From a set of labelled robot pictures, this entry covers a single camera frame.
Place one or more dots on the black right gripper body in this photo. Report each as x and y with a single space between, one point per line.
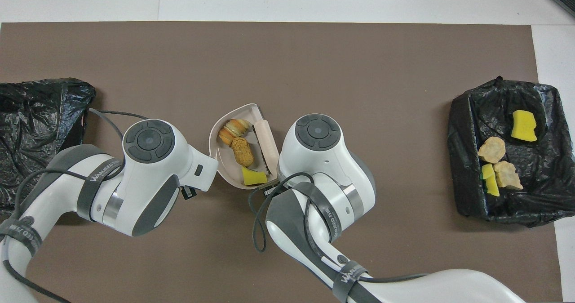
270 187

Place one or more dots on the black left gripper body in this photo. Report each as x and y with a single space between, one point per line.
187 192

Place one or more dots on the yellow sponge wedge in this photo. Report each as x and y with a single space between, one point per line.
252 177

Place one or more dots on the brown toy bread roll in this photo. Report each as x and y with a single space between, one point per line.
242 152

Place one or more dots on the beige hand brush black bristles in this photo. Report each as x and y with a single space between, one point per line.
267 141

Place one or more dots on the beige plastic dustpan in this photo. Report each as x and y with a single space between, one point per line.
222 159

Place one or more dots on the striped toy croissant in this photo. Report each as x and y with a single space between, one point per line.
233 130

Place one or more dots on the notched yellow sponge piece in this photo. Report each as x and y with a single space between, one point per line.
490 181

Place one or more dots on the beige trash piece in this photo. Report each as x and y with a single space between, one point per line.
492 150
508 175

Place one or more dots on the yellow sponge chunk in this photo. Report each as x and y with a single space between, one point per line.
523 125

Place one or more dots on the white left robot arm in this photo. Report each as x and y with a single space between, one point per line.
143 172

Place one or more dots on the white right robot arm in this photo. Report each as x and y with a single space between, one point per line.
323 168

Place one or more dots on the black bag lined bin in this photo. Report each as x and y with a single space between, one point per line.
467 181
36 109

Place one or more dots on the brown table mat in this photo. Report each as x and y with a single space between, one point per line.
314 60

